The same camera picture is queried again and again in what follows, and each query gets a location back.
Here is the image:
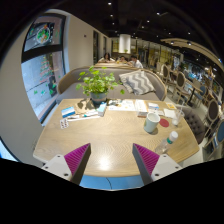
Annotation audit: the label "red round coaster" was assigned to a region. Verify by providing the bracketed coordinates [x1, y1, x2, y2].
[159, 119, 169, 127]

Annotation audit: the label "clear plastic water bottle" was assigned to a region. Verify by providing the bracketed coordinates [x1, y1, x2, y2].
[155, 131, 178, 155]

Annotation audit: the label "white paper menu sheets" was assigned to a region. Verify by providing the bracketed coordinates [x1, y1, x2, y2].
[108, 99, 147, 112]

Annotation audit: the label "blue and white tissue box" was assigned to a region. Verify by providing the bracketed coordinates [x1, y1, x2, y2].
[97, 102, 107, 116]

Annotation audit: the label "blue white card box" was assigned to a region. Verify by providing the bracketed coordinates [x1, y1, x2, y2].
[61, 106, 75, 118]

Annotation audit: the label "large window with decals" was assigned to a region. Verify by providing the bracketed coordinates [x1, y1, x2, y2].
[21, 13, 65, 122]

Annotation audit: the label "person in white shirt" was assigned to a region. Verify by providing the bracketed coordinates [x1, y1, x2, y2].
[130, 55, 143, 68]

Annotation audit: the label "clear plastic cup with straw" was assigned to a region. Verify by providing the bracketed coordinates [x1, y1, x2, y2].
[172, 105, 185, 126]

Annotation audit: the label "pale green ceramic mug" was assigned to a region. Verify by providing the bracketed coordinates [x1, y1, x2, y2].
[144, 113, 160, 133]

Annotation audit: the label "wooden oval-back chair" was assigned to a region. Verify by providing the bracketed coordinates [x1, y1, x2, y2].
[173, 72, 189, 101]

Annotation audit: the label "grey tufted chair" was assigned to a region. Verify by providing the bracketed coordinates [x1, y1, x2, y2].
[177, 106, 205, 144]

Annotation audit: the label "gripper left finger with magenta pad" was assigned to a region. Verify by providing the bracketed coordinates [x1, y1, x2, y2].
[42, 143, 91, 185]

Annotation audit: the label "person in middle background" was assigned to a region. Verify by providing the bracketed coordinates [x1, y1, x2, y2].
[118, 56, 128, 64]

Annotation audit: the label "small patterned card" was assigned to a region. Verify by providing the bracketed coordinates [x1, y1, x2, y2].
[60, 118, 69, 129]

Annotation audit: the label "yellow card on table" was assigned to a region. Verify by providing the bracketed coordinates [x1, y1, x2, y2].
[166, 103, 177, 109]

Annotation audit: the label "grey chevron cushion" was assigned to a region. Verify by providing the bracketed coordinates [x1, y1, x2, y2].
[119, 70, 155, 95]

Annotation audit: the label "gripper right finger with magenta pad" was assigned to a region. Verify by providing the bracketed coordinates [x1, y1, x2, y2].
[132, 143, 182, 185]

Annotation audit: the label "white pen on table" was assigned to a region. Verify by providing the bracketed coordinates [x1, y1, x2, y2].
[66, 115, 100, 121]

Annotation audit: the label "green potted plant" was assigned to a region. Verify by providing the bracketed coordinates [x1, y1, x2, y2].
[76, 66, 120, 104]

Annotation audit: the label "person with dark hair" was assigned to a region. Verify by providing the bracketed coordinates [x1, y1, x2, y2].
[99, 53, 114, 63]

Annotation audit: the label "small blue white booklet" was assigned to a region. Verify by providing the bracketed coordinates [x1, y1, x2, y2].
[148, 103, 159, 111]

